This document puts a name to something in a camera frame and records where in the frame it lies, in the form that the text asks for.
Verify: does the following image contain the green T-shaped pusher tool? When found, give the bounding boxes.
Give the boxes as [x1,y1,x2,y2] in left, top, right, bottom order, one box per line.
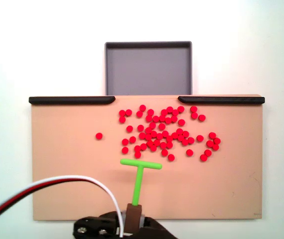
[120,158,163,236]

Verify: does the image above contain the beige flat board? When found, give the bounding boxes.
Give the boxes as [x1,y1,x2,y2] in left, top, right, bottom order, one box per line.
[30,94,264,222]

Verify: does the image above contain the black bumper strip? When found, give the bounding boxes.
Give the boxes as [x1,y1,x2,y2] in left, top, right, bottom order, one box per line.
[177,96,266,105]
[28,96,116,105]

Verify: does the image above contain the grey square tray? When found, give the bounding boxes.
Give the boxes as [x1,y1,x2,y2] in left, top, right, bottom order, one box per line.
[104,41,193,97]

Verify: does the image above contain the red black white servo cable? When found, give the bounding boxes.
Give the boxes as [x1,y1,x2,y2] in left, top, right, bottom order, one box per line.
[0,175,127,237]

